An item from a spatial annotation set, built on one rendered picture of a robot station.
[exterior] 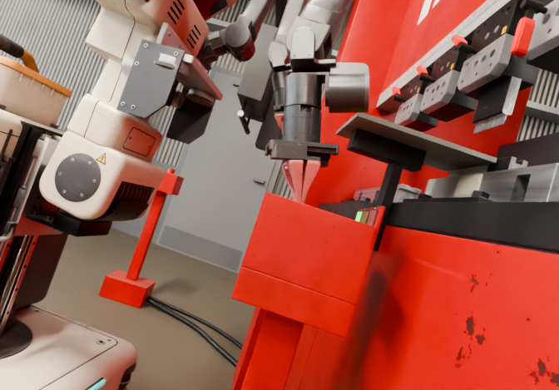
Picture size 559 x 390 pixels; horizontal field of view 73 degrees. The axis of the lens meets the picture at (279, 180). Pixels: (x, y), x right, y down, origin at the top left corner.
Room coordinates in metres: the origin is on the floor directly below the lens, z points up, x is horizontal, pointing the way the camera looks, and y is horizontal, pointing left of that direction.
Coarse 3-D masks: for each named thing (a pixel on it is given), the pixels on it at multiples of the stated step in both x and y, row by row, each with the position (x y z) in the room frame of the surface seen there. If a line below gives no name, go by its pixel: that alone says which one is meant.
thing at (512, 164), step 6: (510, 156) 0.63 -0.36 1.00; (498, 162) 0.66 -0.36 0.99; (504, 162) 0.64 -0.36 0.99; (510, 162) 0.63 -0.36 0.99; (516, 162) 0.64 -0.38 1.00; (522, 162) 0.63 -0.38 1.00; (492, 168) 0.67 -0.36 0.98; (498, 168) 0.65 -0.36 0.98; (504, 168) 0.64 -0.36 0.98; (510, 168) 0.63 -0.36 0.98
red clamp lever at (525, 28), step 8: (528, 0) 0.58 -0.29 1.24; (528, 8) 0.59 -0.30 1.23; (536, 8) 0.59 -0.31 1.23; (544, 8) 0.59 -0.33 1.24; (528, 16) 0.59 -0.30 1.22; (520, 24) 0.59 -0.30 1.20; (528, 24) 0.59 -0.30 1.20; (520, 32) 0.59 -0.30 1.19; (528, 32) 0.59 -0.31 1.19; (520, 40) 0.59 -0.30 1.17; (528, 40) 0.59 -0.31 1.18; (512, 48) 0.59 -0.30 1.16; (520, 48) 0.59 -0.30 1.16; (520, 56) 0.59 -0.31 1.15
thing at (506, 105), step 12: (504, 84) 0.72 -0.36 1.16; (516, 84) 0.70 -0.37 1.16; (480, 96) 0.80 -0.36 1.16; (492, 96) 0.75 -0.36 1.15; (504, 96) 0.71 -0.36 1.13; (516, 96) 0.70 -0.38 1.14; (480, 108) 0.78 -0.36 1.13; (492, 108) 0.74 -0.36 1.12; (504, 108) 0.70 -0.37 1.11; (480, 120) 0.77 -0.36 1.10; (492, 120) 0.74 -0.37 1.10; (504, 120) 0.70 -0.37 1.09
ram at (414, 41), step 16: (416, 0) 1.48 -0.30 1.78; (432, 0) 1.26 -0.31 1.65; (448, 0) 1.09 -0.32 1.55; (464, 0) 0.97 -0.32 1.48; (480, 0) 0.87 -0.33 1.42; (416, 16) 1.41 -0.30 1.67; (432, 16) 1.21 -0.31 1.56; (448, 16) 1.05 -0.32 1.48; (464, 16) 0.94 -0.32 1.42; (480, 16) 0.85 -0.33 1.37; (400, 32) 1.58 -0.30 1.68; (416, 32) 1.33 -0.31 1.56; (432, 32) 1.16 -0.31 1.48; (448, 32) 1.01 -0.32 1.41; (464, 32) 0.91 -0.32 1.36; (400, 48) 1.49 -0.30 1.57; (416, 48) 1.27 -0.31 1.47; (448, 48) 0.98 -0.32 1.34; (400, 64) 1.42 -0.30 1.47; (432, 64) 1.08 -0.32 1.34; (384, 80) 1.60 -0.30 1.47; (384, 96) 1.51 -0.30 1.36
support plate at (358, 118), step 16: (352, 128) 0.74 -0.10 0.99; (368, 128) 0.70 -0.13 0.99; (384, 128) 0.67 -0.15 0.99; (400, 128) 0.65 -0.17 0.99; (416, 144) 0.70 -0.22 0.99; (432, 144) 0.67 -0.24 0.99; (448, 144) 0.66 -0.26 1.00; (432, 160) 0.79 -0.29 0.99; (448, 160) 0.74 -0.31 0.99; (464, 160) 0.71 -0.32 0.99; (480, 160) 0.68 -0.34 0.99; (496, 160) 0.66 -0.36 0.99
